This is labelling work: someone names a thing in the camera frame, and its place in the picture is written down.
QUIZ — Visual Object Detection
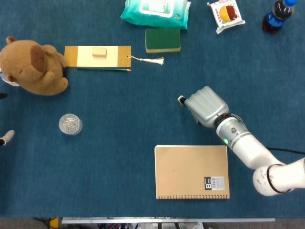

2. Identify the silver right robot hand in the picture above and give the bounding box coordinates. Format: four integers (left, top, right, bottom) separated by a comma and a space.
177, 85, 231, 129

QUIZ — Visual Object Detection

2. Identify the kraft spiral notebook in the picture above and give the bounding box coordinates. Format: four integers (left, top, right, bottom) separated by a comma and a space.
154, 145, 231, 200

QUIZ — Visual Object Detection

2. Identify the green and yellow sponge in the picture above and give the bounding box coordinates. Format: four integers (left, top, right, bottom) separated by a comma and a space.
144, 28, 181, 54

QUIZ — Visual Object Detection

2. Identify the white snack packet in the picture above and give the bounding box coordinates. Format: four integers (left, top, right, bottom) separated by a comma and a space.
206, 0, 246, 35

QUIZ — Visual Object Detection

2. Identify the teal wet wipes pack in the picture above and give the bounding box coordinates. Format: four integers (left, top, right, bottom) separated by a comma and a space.
120, 0, 192, 30

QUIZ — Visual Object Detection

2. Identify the green pencil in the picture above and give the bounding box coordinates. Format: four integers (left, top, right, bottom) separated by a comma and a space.
77, 67, 132, 73

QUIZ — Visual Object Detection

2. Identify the cola bottle with blue label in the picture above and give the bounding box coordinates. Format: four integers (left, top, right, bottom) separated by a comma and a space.
262, 0, 298, 34

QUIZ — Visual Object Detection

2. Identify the pale yellow eraser block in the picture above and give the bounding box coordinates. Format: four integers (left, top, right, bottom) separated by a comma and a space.
92, 46, 107, 58

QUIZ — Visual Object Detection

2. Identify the orange bookmark with white tassel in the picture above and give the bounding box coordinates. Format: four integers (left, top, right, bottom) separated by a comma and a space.
64, 45, 164, 68

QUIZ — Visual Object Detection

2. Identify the clear jar of paper clips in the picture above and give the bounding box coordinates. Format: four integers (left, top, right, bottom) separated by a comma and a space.
58, 113, 83, 136

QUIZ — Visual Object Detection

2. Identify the brown capybara plush toy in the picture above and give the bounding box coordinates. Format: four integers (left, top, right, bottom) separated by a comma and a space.
0, 36, 69, 96

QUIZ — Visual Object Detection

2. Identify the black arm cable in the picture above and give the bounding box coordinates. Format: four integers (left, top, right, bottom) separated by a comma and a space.
266, 146, 305, 155

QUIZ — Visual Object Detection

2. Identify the aluminium frame rail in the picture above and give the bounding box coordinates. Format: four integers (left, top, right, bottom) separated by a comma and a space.
61, 217, 276, 224

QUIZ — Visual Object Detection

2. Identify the black floor cable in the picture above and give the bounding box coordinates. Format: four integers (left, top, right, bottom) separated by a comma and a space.
33, 217, 51, 227

